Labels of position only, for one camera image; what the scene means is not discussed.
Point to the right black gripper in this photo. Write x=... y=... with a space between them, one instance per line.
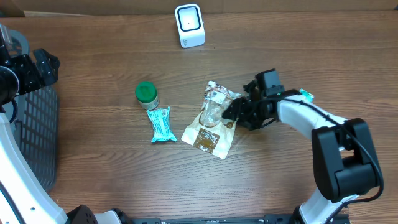
x=239 y=115

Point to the teal tissue pack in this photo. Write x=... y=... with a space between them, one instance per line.
x=308 y=95

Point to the beige snack pouch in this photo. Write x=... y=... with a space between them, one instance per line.
x=209 y=131

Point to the teal snack packet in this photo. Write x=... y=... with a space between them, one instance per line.
x=160 y=119

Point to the green lid container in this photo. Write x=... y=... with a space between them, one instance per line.
x=147 y=95

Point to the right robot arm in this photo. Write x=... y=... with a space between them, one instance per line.
x=345 y=164

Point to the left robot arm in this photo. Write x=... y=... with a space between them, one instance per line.
x=24 y=200

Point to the white barcode scanner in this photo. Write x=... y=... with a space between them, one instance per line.
x=190 y=26

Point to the grey plastic basket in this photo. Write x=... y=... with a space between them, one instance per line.
x=31 y=104

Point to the cardboard back panel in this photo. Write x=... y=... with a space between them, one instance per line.
x=21 y=8

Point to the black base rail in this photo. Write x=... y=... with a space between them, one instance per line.
x=211 y=221

